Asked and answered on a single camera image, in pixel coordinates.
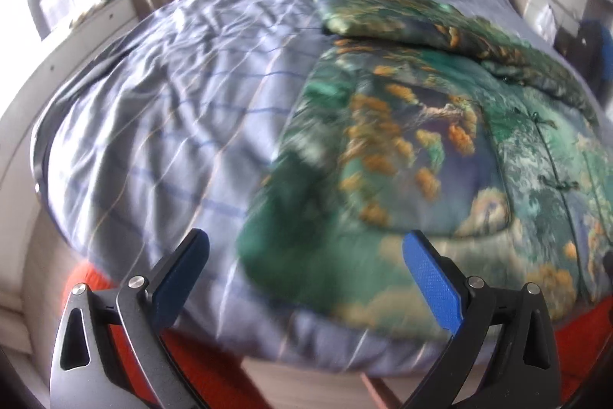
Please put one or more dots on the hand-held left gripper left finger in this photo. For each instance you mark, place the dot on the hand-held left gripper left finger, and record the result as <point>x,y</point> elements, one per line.
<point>179,279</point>

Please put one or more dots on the white plastic bag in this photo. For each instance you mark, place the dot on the white plastic bag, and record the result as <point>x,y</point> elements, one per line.
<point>543,18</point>

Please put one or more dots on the blue checked bed cover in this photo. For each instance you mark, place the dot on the blue checked bed cover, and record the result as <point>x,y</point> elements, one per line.
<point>167,102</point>

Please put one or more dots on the dark hanging jacket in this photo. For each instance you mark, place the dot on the dark hanging jacket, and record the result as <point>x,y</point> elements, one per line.
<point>594,49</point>

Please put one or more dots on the green printed duvet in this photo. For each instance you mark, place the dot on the green printed duvet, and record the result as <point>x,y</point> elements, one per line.
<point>407,140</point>

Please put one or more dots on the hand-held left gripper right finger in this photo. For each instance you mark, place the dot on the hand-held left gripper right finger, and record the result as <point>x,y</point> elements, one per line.
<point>433,279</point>

